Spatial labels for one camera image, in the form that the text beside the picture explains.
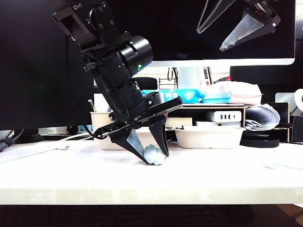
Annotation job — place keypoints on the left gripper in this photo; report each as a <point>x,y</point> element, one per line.
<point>142,116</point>

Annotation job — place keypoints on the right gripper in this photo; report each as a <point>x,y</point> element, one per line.
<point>265,7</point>

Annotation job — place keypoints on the light blue white doll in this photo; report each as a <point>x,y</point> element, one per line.
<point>154,156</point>

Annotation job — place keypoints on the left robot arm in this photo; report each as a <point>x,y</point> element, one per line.
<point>113,59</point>

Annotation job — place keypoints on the beige paper box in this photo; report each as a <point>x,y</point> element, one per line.
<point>144,139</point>
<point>209,138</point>

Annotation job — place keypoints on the beige cardboard box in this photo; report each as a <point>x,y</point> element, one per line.
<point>180,122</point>

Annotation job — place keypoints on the flat white box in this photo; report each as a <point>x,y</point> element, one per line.
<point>204,124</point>

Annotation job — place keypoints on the black box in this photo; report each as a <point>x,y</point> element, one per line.
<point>297,128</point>

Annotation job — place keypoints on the large silver-edged monitor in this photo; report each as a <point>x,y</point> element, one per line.
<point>177,28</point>

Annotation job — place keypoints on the beige paper cup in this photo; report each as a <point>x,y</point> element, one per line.
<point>99,123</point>

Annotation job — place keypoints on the red white banner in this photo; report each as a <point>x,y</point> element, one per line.
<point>207,75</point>

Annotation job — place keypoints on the black office chair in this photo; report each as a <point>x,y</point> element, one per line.
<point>148,83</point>

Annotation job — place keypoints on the black metal rack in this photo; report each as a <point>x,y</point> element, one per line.
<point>168,84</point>

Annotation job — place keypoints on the blue wet wipes pack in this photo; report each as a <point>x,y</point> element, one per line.
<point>189,95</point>

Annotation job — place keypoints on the metal pen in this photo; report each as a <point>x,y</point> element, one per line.
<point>92,106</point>

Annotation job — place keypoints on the dark monitor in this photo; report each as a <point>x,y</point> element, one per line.
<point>265,80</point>

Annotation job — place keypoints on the pink tissue pack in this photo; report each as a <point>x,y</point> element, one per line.
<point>240,94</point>

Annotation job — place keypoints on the black wooden desk shelf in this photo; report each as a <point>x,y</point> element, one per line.
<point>213,106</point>

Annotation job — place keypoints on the black round knob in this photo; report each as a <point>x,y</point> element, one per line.
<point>72,129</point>

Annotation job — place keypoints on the white USB charger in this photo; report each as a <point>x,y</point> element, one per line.
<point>223,116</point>

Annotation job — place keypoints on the silver panel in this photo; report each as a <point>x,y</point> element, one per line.
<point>284,97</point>

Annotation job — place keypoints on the rolled paper bundle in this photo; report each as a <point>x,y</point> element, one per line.
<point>261,117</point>

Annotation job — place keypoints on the grey white round device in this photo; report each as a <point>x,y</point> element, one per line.
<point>298,99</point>

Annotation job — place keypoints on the black round base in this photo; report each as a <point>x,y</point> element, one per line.
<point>259,142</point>

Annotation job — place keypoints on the black monitor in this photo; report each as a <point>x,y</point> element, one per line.
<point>28,71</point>

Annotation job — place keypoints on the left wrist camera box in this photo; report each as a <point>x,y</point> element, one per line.
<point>154,97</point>

